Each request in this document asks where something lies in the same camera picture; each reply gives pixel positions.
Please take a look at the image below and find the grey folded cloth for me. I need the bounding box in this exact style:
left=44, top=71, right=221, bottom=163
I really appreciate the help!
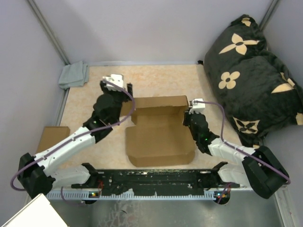
left=58, top=61, right=89, bottom=89

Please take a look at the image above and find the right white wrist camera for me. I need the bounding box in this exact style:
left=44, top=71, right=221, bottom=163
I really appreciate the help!
left=189, top=98, right=205, bottom=114

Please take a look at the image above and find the brown cardboard box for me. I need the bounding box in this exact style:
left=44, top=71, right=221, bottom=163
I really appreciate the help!
left=120, top=96, right=196, bottom=167

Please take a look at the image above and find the small folded cardboard box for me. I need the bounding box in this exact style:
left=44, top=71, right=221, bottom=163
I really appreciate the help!
left=36, top=126, right=71, bottom=153

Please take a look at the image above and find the black floral pillow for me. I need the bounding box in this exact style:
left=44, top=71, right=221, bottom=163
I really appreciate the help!
left=203, top=15, right=303, bottom=147

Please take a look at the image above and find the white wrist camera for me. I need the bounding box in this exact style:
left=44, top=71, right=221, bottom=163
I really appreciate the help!
left=102, top=74, right=124, bottom=91
left=189, top=98, right=205, bottom=114

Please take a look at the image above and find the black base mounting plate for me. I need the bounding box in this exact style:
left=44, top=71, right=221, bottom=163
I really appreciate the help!
left=71, top=168, right=226, bottom=196

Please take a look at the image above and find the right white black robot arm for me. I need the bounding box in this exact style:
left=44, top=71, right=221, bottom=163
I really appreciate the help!
left=183, top=110, right=289, bottom=199

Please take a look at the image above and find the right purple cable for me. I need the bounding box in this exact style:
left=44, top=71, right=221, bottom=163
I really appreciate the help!
left=196, top=101, right=291, bottom=205

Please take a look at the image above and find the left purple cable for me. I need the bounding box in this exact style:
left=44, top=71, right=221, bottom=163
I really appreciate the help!
left=10, top=80, right=137, bottom=206

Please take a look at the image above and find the aluminium frame rail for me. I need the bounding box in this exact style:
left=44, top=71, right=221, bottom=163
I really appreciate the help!
left=23, top=170, right=288, bottom=201

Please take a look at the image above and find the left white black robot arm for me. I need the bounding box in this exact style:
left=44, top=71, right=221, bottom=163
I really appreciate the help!
left=13, top=79, right=135, bottom=199

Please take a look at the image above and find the white board corner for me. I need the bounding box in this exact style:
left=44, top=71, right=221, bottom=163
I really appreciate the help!
left=2, top=193, right=68, bottom=227

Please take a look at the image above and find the purple cable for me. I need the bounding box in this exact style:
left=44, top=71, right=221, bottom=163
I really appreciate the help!
left=10, top=80, right=137, bottom=206
left=196, top=101, right=291, bottom=205

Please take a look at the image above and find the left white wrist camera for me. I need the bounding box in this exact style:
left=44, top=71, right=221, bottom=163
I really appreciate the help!
left=102, top=74, right=124, bottom=91

